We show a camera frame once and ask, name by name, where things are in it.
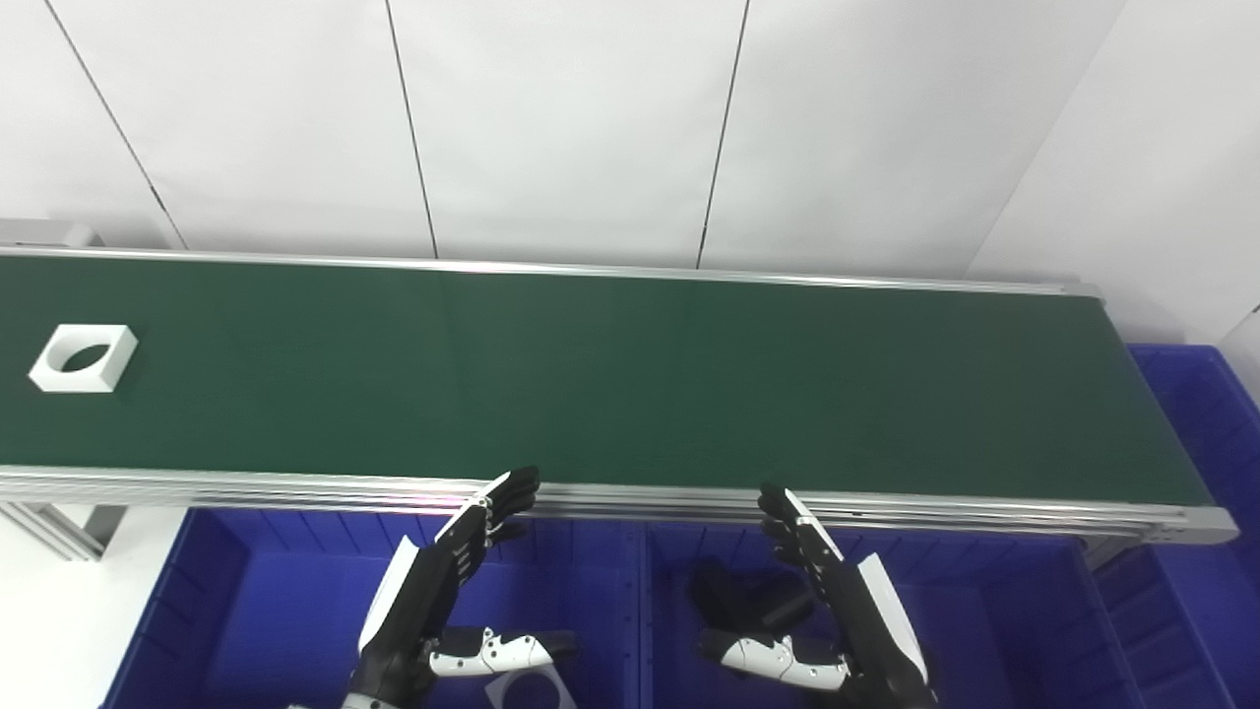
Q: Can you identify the black part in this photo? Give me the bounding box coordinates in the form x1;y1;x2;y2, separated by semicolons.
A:
687;557;818;636

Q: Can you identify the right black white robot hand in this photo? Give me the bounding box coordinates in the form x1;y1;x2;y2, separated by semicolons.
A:
695;483;938;709

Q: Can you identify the green conveyor belt aluminium frame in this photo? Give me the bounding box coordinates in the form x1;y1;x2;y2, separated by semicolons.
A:
0;246;1239;548

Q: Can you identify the white square part round hole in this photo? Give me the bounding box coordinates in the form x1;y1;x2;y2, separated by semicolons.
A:
28;324;139;395
484;670;580;709

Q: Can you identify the grey conveyor end housing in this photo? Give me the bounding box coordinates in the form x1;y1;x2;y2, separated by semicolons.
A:
0;219;104;249

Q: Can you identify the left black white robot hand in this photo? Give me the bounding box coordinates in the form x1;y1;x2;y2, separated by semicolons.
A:
349;468;579;707

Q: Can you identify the aluminium conveyor support leg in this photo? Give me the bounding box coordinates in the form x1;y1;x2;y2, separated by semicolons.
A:
0;500;129;562

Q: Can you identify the blue plastic bin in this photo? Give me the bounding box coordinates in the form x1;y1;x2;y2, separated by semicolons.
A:
101;507;647;709
640;522;1145;709
1091;344;1260;709

